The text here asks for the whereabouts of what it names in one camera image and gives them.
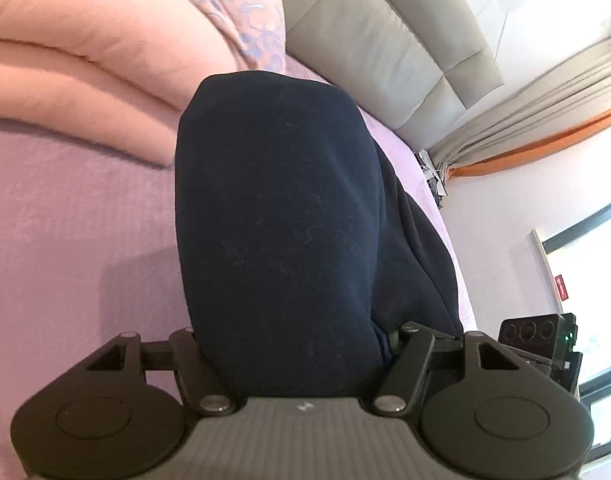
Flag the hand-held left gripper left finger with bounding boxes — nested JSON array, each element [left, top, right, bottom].
[[87, 326, 236, 417]]

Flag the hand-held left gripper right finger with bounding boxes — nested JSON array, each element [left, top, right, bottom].
[[373, 321, 527, 417]]

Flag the navy white-striped sweatshirt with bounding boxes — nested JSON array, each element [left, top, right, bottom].
[[174, 71, 463, 401]]

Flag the dark-framed window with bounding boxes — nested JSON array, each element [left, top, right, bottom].
[[530, 196, 611, 466]]

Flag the purple quilted bed blanket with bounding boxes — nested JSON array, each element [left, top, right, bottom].
[[0, 55, 479, 480]]

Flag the orange curtain trim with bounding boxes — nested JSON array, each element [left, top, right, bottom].
[[448, 105, 611, 178]]

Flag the beige curtain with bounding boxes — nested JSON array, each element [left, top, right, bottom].
[[428, 35, 611, 168]]

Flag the grey padded headboard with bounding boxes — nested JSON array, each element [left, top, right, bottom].
[[266, 0, 503, 148]]

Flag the folded pink duvet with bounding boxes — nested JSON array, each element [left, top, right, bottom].
[[0, 0, 251, 168]]

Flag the white cables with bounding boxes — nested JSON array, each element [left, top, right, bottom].
[[416, 149, 451, 208]]

